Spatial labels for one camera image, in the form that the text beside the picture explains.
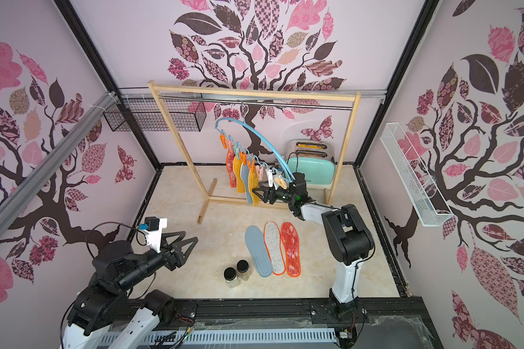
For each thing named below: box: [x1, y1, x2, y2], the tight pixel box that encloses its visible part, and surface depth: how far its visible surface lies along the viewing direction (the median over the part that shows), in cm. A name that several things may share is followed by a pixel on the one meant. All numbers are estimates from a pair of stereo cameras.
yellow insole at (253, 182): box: [248, 168, 260, 207], surface depth 81 cm
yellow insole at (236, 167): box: [232, 156, 246, 194], surface depth 86 cm
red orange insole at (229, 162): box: [225, 149, 237, 189], surface depth 91 cm
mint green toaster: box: [284, 138, 336, 190], surface depth 103 cm
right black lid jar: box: [236, 258, 252, 282], surface depth 77 cm
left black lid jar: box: [223, 266, 240, 289], surface depth 75 cm
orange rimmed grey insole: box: [263, 221, 287, 276], surface depth 91 cm
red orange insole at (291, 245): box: [280, 221, 302, 278], surface depth 90 cm
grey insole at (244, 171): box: [240, 162, 253, 205], surface depth 83 cm
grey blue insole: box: [244, 225, 273, 278], surface depth 90 cm
